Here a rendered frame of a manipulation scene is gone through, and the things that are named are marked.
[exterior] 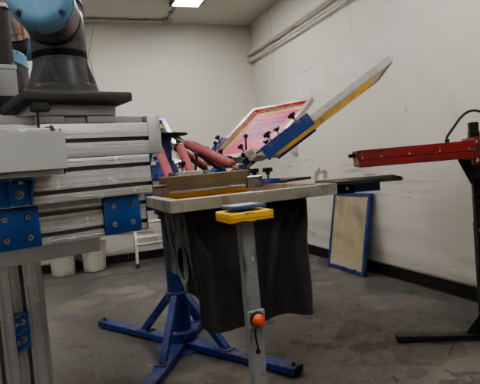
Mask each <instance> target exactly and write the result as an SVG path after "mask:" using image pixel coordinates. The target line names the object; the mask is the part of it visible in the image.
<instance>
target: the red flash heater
mask: <svg viewBox="0 0 480 384"><path fill-rule="evenodd" d="M352 154H357V157H356V158H352V159H353V160H354V167H358V168H365V167H375V166H384V165H402V164H411V163H420V162H438V161H447V160H457V159H465V160H473V161H476V160H477V155H476V143H475V138H468V139H462V141H460V142H444V143H435V144H427V145H418V146H401V147H392V148H384V149H368V150H360V151H355V152H352Z"/></svg>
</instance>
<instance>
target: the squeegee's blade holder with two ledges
mask: <svg viewBox="0 0 480 384"><path fill-rule="evenodd" d="M234 187H245V184H240V185H232V186H225V187H211V188H203V189H195V190H180V191H173V192H168V194H182V193H190V192H197V191H205V190H219V189H226V188H234Z"/></svg>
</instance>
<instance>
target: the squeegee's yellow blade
mask: <svg viewBox="0 0 480 384"><path fill-rule="evenodd" d="M246 189H250V188H246V187H234V188H226V189H219V190H205V191H197V192H190V193H182V194H167V196H166V197H165V198H168V197H182V196H189V195H196V194H210V193H218V192H225V191H232V190H246Z"/></svg>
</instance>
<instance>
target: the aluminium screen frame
mask: <svg viewBox="0 0 480 384"><path fill-rule="evenodd" d="M250 189H251V190H252V192H245V193H238V194H224V195H217V196H210V197H197V198H189V199H182V200H176V199H171V198H165V197H156V196H147V197H146V206H147V207H150V208H153V209H156V210H161V211H163V212H166V213H170V214H172V213H182V212H183V213H184V212H190V211H198V210H209V209H216V208H221V206H222V205H228V204H235V203H247V202H258V203H268V202H274V201H281V200H294V199H300V198H307V197H319V196H326V195H332V194H338V189H337V183H272V184H262V187H251V188H250Z"/></svg>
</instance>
